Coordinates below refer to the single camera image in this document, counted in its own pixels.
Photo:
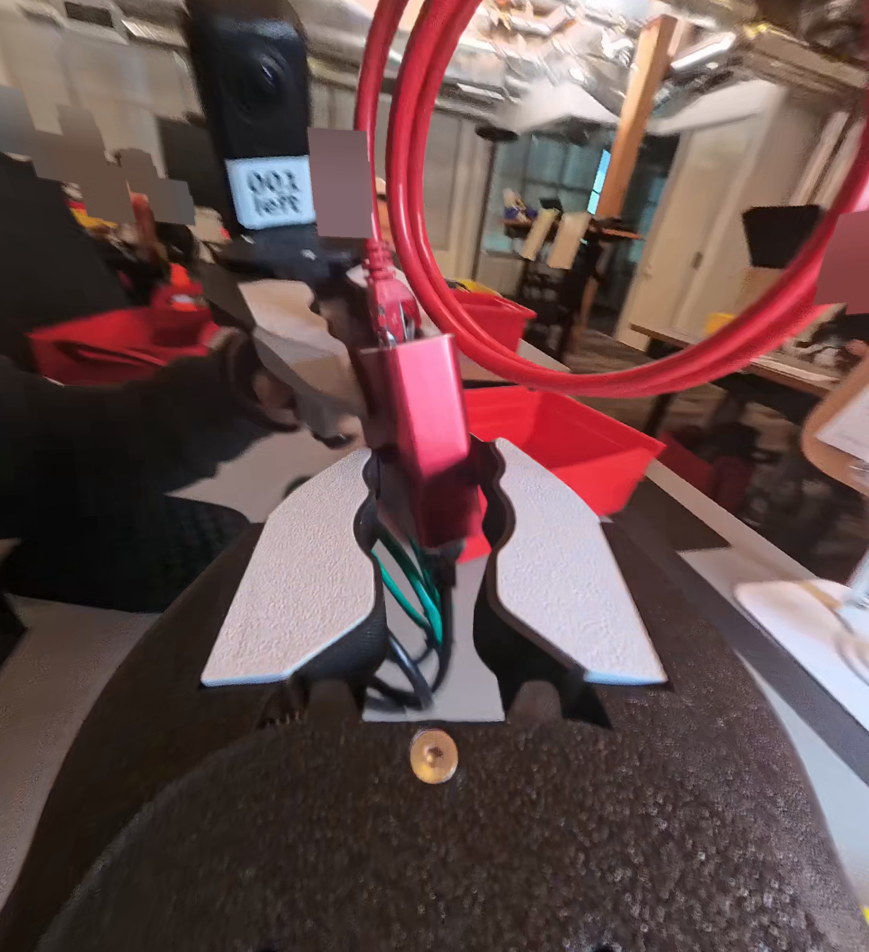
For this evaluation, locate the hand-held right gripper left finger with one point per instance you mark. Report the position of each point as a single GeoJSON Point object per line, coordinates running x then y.
{"type": "Point", "coordinates": [293, 587]}

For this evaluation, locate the wooden table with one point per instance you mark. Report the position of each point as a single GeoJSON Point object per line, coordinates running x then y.
{"type": "Point", "coordinates": [769, 368]}

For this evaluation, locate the black chair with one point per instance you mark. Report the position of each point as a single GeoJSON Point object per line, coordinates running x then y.
{"type": "Point", "coordinates": [568, 253]}

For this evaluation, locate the red ethernet adapter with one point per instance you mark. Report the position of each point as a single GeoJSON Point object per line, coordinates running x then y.
{"type": "Point", "coordinates": [427, 416]}

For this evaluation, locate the red bag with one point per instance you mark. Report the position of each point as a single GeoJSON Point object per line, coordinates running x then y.
{"type": "Point", "coordinates": [114, 346]}
{"type": "Point", "coordinates": [710, 468]}

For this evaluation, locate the black board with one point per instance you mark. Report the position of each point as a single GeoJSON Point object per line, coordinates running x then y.
{"type": "Point", "coordinates": [780, 234]}

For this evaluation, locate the red plastic bin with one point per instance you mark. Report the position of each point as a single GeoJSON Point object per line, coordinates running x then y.
{"type": "Point", "coordinates": [568, 439]}

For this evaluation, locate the wooden post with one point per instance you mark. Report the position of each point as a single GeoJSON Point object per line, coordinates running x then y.
{"type": "Point", "coordinates": [639, 111]}

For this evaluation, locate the person's left forearm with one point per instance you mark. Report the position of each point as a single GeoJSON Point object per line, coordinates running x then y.
{"type": "Point", "coordinates": [107, 446]}

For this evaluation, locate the person's left hand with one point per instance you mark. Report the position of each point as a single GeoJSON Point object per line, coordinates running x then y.
{"type": "Point", "coordinates": [271, 390]}

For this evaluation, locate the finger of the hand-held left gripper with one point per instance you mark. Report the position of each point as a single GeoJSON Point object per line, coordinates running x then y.
{"type": "Point", "coordinates": [293, 335]}

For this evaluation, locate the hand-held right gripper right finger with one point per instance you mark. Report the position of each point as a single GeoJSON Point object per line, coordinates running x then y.
{"type": "Point", "coordinates": [576, 595]}

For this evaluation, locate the black floor lamp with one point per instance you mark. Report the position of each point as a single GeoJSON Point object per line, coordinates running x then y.
{"type": "Point", "coordinates": [495, 134]}

